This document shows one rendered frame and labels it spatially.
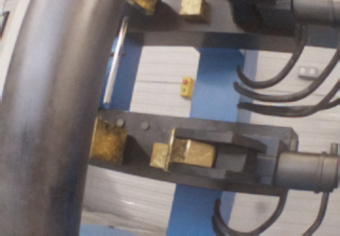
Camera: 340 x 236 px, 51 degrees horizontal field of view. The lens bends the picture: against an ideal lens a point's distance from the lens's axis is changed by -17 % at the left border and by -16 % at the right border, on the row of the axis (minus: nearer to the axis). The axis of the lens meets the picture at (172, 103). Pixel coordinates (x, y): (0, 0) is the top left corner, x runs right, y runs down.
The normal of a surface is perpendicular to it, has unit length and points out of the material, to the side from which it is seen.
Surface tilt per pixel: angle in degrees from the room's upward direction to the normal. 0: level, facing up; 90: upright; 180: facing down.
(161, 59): 90
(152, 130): 90
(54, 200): 90
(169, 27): 90
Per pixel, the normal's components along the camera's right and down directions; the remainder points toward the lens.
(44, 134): 0.40, -0.09
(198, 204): -0.44, -0.24
